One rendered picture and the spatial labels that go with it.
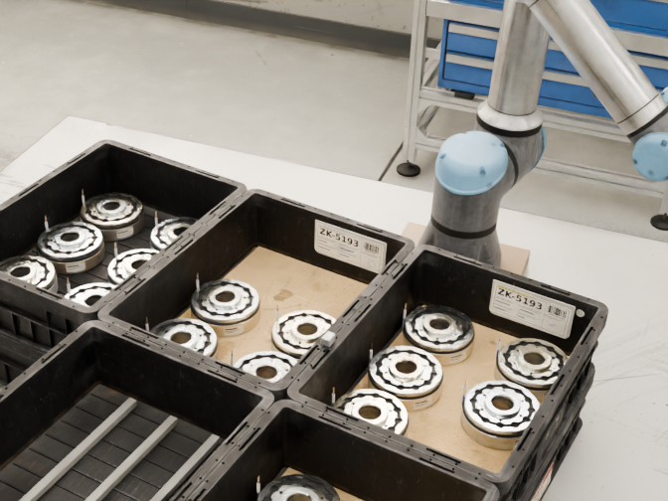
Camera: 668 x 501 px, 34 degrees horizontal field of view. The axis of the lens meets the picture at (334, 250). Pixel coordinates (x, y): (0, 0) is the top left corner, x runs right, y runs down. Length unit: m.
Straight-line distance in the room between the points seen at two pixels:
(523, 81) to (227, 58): 2.63
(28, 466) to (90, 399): 0.14
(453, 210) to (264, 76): 2.47
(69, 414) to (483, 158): 0.79
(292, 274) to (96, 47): 2.89
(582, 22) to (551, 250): 0.56
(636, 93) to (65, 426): 0.94
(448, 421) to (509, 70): 0.66
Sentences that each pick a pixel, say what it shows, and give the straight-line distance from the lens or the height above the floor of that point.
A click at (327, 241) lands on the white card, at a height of 0.89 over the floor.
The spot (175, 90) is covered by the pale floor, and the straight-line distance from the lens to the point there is 4.18.
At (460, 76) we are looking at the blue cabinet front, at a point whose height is 0.37.
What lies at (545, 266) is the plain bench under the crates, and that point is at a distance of 2.06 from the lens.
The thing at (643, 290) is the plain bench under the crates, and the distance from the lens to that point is 2.05.
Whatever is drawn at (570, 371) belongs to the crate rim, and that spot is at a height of 0.93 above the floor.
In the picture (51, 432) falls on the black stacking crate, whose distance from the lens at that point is 1.52.
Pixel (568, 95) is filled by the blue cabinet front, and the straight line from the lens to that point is 3.44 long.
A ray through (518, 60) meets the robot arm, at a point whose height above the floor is 1.09.
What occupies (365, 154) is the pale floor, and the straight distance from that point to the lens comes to 3.77.
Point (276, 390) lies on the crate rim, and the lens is 1.40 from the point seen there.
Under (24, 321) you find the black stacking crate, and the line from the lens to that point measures 1.66.
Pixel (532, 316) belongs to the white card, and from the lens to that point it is 1.64.
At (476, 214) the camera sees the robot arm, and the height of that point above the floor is 0.86.
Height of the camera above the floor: 1.86
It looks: 35 degrees down
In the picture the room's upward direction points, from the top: 2 degrees clockwise
